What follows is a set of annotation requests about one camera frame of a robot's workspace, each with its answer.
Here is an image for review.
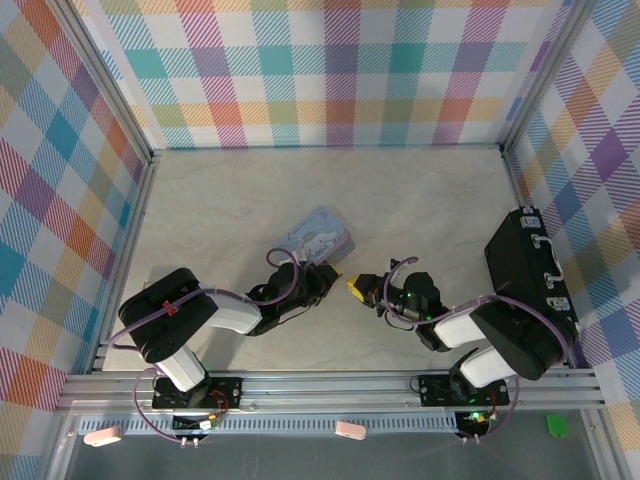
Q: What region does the pastel cartoon tin box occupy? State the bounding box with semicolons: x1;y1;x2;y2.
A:
273;205;357;266

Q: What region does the black case with silver latches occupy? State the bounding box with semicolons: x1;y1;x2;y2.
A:
483;205;581;331

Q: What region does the small black controller board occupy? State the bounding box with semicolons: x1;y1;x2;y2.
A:
172;413;222;434
457;410;494;431

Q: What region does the pink plastic tag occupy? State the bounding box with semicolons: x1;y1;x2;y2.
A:
335;420;368;441
83;426;124;446

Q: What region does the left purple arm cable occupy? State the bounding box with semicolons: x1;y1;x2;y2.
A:
109;247;306;444

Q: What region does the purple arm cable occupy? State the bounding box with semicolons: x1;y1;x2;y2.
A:
382;256;571;444
109;247;306;444

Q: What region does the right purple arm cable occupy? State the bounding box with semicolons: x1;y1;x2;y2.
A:
382;256;571;444

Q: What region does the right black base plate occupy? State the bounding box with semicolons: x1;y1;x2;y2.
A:
417;374;512;407

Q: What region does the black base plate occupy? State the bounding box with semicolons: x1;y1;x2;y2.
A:
417;374;512;407
152;377;245;409

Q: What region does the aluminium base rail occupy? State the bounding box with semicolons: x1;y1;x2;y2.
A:
55;367;609;412

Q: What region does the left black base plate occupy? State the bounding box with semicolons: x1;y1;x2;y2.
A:
152;377;245;409

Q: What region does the grey slotted cable duct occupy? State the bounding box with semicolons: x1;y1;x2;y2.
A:
78;417;460;435

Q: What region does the aluminium side rail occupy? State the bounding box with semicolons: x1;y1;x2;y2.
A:
499;147;551;241
89;152;161;374

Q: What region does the aluminium frame post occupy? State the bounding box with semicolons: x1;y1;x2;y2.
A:
497;0;599;154
47;0;161;164

